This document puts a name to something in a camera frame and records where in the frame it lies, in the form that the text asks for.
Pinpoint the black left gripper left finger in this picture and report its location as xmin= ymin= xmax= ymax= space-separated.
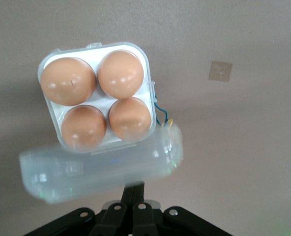
xmin=90 ymin=184 xmax=136 ymax=236

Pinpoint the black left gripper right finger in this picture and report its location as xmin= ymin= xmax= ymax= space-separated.
xmin=132 ymin=181 xmax=158 ymax=236

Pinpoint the grey egg carton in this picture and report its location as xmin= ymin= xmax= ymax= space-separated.
xmin=19 ymin=42 xmax=184 ymax=205

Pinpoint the brown egg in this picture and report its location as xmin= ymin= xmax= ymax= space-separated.
xmin=108 ymin=97 xmax=152 ymax=143
xmin=40 ymin=57 xmax=97 ymax=107
xmin=61 ymin=105 xmax=108 ymax=150
xmin=98 ymin=50 xmax=145 ymax=100

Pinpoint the brown tape patch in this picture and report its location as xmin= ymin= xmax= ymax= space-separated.
xmin=208 ymin=60 xmax=233 ymax=82

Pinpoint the blue yellow thin cord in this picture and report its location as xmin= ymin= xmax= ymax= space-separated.
xmin=153 ymin=97 xmax=174 ymax=128

